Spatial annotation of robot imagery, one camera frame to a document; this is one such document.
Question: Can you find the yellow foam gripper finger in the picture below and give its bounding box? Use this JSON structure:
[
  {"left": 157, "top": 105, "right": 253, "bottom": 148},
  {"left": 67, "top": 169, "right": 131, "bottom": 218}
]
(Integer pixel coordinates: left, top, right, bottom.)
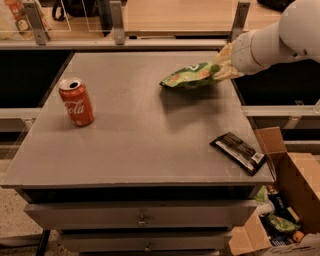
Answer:
[
  {"left": 213, "top": 64, "right": 244, "bottom": 81},
  {"left": 213, "top": 42, "right": 234, "bottom": 65}
]

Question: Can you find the green rice chip bag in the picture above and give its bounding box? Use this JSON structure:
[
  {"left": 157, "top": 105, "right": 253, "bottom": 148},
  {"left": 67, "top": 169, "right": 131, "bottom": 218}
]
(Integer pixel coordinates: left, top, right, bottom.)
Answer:
[{"left": 160, "top": 62, "right": 220, "bottom": 88}]

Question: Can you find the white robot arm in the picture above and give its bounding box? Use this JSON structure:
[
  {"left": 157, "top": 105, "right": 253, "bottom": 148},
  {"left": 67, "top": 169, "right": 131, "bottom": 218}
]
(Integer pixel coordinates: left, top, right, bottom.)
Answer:
[{"left": 213, "top": 0, "right": 320, "bottom": 81}]

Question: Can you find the black rxbar chocolate bar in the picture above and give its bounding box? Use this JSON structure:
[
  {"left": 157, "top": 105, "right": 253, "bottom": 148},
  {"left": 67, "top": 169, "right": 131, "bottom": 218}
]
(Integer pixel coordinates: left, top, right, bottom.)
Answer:
[{"left": 210, "top": 132, "right": 266, "bottom": 176}]

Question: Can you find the green snack bag in box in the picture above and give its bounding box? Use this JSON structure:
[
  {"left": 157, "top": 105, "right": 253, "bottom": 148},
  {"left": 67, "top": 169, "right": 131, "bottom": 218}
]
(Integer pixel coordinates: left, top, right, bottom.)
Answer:
[{"left": 267, "top": 214, "right": 300, "bottom": 234}]

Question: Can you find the black bag on desk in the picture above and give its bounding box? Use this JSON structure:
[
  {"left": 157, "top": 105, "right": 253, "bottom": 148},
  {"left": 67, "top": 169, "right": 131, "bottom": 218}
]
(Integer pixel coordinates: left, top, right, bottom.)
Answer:
[{"left": 52, "top": 0, "right": 99, "bottom": 22}]

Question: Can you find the wooden desk top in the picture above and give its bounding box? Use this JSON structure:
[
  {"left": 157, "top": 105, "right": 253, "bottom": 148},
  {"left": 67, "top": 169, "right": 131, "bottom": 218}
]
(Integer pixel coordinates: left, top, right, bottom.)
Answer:
[{"left": 124, "top": 0, "right": 284, "bottom": 36}]

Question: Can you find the brown cardboard box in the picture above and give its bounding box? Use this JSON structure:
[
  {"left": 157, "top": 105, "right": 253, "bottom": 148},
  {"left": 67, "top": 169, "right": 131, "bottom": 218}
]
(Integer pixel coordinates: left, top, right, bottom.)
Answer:
[{"left": 229, "top": 127, "right": 320, "bottom": 256}]

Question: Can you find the grey upper drawer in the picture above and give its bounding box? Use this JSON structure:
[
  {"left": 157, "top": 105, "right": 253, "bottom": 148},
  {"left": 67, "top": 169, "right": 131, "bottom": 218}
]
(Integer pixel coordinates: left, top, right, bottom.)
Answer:
[{"left": 24, "top": 200, "right": 256, "bottom": 230}]

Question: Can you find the grey drawer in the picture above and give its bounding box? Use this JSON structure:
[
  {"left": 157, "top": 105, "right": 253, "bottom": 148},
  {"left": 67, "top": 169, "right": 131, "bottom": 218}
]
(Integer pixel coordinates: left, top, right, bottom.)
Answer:
[
  {"left": 60, "top": 231, "right": 232, "bottom": 252},
  {"left": 24, "top": 200, "right": 256, "bottom": 230}
]

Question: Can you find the dark bottle in box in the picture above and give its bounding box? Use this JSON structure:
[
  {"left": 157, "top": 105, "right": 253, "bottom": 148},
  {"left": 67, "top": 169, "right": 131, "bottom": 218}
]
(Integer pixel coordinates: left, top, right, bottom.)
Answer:
[{"left": 267, "top": 185, "right": 289, "bottom": 218}]

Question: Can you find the orange Coca-Cola can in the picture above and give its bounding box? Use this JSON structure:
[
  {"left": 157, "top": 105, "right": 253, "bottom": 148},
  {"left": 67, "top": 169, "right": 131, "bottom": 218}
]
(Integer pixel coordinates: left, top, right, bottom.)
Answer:
[{"left": 58, "top": 78, "right": 94, "bottom": 127}]

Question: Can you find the grey lower drawer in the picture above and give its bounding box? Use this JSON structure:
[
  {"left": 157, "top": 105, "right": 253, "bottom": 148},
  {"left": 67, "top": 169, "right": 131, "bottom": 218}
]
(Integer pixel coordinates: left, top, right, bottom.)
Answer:
[{"left": 60, "top": 231, "right": 232, "bottom": 252}]

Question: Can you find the orange bottle behind glass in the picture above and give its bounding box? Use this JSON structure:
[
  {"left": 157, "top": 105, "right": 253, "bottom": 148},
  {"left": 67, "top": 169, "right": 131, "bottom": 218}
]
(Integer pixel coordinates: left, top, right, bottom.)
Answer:
[{"left": 3, "top": 0, "right": 32, "bottom": 33}]

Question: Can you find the right metal bracket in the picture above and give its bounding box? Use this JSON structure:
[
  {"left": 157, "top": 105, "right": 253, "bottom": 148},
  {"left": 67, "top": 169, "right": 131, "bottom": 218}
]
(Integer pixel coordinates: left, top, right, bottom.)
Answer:
[{"left": 229, "top": 0, "right": 250, "bottom": 42}]

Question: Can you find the metal bracket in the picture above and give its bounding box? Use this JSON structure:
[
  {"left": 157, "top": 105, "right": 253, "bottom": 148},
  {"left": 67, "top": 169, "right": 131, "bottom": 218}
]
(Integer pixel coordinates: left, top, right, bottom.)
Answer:
[
  {"left": 110, "top": 0, "right": 126, "bottom": 45},
  {"left": 229, "top": 0, "right": 250, "bottom": 42},
  {"left": 23, "top": 0, "right": 49, "bottom": 46}
]

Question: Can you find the middle metal bracket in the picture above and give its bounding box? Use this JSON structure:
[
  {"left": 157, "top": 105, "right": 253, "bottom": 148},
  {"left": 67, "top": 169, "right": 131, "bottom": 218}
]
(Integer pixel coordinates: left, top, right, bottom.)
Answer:
[{"left": 110, "top": 0, "right": 126, "bottom": 45}]

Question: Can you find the left metal bracket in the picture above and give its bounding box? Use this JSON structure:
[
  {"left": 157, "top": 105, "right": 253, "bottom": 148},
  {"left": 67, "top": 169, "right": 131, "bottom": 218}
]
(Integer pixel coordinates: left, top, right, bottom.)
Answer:
[{"left": 23, "top": 0, "right": 49, "bottom": 46}]

